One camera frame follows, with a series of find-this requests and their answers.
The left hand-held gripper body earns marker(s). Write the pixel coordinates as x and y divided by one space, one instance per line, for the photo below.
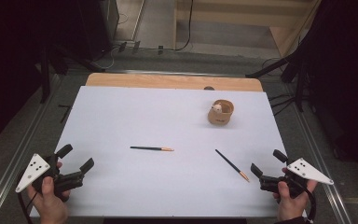
33 170

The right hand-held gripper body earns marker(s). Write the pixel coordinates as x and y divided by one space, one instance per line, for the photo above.
306 170

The black pencil with copper end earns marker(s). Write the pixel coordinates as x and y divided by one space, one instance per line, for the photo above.
149 148
230 163

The wooden pen holder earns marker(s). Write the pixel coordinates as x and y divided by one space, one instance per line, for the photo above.
219 119

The person's left hand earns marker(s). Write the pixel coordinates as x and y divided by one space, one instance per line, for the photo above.
49 205

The person's right hand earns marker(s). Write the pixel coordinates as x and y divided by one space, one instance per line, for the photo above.
292 207

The black hex key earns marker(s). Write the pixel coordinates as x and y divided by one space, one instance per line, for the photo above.
66 113

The black metal stand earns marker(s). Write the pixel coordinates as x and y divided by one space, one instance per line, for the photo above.
300 90

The white table mat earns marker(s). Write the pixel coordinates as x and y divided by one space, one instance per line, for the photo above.
167 186

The dark curtain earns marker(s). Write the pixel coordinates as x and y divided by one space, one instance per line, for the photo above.
348 77
9 62

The black cabinet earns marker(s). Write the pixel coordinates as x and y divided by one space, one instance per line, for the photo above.
96 25

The wooden step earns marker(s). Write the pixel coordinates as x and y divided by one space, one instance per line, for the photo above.
245 15

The aluminium floor rail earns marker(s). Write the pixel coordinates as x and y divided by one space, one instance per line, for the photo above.
311 140
12 165

